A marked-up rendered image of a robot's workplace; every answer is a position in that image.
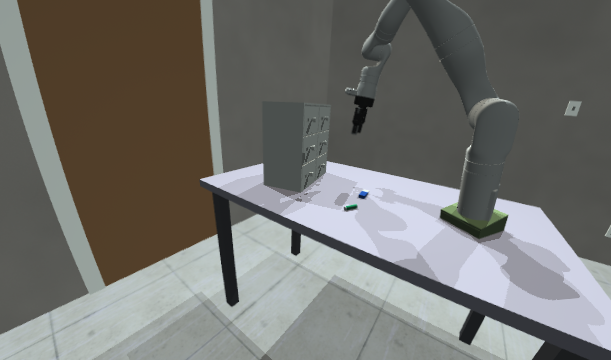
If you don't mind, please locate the blue and white eraser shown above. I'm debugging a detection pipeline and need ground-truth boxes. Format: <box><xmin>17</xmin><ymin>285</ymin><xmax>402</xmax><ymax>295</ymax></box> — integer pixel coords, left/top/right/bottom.
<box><xmin>358</xmin><ymin>189</ymin><xmax>369</xmax><ymax>199</ymax></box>

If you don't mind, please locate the grey drawer front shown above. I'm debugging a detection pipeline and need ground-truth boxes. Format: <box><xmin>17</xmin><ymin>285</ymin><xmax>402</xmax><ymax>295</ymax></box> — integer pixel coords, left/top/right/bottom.
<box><xmin>317</xmin><ymin>130</ymin><xmax>329</xmax><ymax>156</ymax></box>
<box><xmin>318</xmin><ymin>107</ymin><xmax>330</xmax><ymax>131</ymax></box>
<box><xmin>302</xmin><ymin>133</ymin><xmax>317</xmax><ymax>164</ymax></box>
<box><xmin>301</xmin><ymin>159</ymin><xmax>316</xmax><ymax>191</ymax></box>
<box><xmin>304</xmin><ymin>106</ymin><xmax>319</xmax><ymax>134</ymax></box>
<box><xmin>315</xmin><ymin>153</ymin><xmax>327</xmax><ymax>179</ymax></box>

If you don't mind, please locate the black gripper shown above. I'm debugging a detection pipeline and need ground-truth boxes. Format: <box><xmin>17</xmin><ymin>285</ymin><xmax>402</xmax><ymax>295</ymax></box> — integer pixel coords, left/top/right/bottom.
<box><xmin>351</xmin><ymin>96</ymin><xmax>374</xmax><ymax>135</ymax></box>

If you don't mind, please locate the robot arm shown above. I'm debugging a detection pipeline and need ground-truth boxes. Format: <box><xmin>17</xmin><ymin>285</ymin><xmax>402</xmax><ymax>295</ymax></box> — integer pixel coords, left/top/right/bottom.
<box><xmin>345</xmin><ymin>0</ymin><xmax>519</xmax><ymax>221</ymax></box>

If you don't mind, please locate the grey chest of drawers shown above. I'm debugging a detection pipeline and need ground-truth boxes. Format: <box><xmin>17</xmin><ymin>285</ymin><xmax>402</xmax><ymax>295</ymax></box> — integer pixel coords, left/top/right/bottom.
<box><xmin>262</xmin><ymin>101</ymin><xmax>331</xmax><ymax>192</ymax></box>

